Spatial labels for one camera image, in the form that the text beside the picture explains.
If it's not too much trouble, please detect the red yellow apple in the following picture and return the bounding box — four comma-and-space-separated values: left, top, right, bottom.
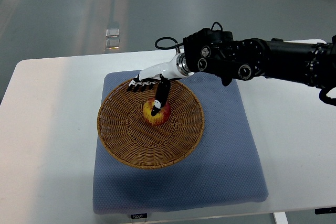
142, 98, 171, 126

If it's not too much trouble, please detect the lower floor metal plate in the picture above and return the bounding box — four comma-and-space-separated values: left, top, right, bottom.
105, 38, 120, 50

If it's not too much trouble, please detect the blue grey cushion mat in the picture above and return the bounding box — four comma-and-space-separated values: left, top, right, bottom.
93, 73, 268, 215

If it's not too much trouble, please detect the brown wicker basket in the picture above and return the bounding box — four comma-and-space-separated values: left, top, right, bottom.
97, 81, 205, 169

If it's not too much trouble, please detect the white table leg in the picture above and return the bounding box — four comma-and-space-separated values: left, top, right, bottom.
273, 212, 289, 224

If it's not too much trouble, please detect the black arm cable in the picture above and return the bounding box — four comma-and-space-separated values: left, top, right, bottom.
154, 37, 184, 54

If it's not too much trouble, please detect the floor metal plate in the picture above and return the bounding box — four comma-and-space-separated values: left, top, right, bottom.
106, 28, 120, 38
105, 38, 120, 50

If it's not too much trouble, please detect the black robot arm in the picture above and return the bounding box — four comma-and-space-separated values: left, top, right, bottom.
183, 28, 335, 105

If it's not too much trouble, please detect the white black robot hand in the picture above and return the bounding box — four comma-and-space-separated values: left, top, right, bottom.
127, 54, 183, 117

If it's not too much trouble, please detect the upper floor metal plate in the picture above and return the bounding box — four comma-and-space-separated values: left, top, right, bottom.
106, 28, 120, 38

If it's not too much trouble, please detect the black mat label tag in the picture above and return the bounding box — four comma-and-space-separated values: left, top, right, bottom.
131, 213, 148, 219

